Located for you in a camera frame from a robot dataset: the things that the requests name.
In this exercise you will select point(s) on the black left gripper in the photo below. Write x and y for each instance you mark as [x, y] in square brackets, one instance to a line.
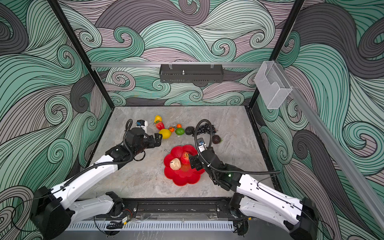
[150, 138]

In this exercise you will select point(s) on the black corner frame post left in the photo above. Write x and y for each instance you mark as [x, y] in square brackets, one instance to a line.
[55, 6]

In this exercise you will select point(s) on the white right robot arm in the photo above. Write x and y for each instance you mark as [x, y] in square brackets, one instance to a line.
[300, 218]

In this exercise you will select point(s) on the red fake strawberry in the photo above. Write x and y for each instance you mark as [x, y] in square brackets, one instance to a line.
[160, 126]

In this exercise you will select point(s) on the green fake pepper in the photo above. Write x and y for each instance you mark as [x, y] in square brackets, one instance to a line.
[180, 131]

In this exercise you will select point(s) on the beige fake garlic bulb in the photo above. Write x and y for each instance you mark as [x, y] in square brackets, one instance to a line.
[175, 164]

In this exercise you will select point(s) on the aluminium right rail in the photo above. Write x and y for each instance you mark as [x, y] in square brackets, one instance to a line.
[370, 198]

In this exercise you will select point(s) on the black fake grape bunch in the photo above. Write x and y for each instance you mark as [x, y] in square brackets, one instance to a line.
[205, 129]

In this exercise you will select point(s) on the orange fake tomatoes on vine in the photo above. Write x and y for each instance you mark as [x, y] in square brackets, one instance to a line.
[173, 128]

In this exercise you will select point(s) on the clear plastic wall bin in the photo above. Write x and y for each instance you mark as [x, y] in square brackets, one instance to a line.
[273, 85]

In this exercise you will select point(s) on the aluminium rail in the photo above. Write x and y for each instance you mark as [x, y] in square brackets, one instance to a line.
[137, 64]
[370, 198]

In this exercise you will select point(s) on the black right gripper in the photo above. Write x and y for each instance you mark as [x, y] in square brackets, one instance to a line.
[194, 160]

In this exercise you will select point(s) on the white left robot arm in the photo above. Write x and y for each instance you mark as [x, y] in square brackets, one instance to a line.
[54, 210]

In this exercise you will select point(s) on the yellow fake pepper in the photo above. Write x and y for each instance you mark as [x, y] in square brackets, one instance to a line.
[158, 119]

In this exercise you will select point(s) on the yellow fake lemon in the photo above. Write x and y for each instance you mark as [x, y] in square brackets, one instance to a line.
[165, 133]

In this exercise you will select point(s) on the red fake apple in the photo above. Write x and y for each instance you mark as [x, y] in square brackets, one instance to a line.
[185, 159]

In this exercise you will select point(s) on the black corner frame post right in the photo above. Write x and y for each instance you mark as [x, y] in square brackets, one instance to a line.
[287, 27]

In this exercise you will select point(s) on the dark purple fake plum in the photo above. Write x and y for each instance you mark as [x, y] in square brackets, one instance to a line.
[216, 139]

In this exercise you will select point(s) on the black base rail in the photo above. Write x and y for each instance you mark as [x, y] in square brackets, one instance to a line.
[210, 208]

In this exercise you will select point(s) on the black wall tray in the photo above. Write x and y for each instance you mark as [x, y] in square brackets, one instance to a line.
[199, 74]

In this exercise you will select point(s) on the dark fake avocado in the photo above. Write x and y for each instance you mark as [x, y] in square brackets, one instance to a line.
[189, 130]

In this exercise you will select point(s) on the black corner frame post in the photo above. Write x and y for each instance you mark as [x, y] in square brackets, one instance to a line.
[55, 6]
[287, 27]

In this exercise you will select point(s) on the red flower-shaped fruit bowl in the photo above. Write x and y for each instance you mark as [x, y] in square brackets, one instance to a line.
[185, 175]

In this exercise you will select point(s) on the aluminium back rail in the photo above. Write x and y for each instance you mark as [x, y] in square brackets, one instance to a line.
[137, 64]

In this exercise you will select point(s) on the white slotted cable duct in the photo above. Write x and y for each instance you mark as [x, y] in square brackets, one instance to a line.
[227, 226]

